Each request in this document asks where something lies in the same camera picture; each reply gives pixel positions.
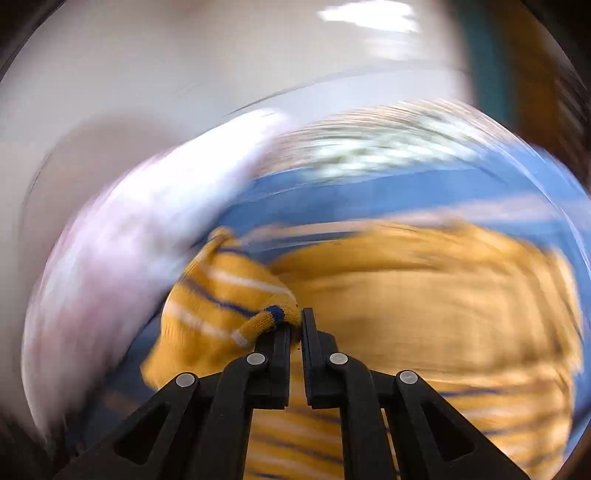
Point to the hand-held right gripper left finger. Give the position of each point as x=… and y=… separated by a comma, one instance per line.
x=280, y=344

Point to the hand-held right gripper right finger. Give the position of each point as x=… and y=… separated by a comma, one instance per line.
x=308, y=341

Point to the yellow striped knit sweater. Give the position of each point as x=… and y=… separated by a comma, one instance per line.
x=415, y=318

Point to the pink floral quilt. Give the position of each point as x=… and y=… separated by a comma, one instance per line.
x=138, y=240

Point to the blue plaid bed sheet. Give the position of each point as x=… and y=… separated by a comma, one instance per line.
x=415, y=194

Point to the olive patterned pillow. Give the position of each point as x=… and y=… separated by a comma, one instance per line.
x=383, y=143

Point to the teal glass door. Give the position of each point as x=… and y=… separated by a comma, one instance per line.
x=485, y=60

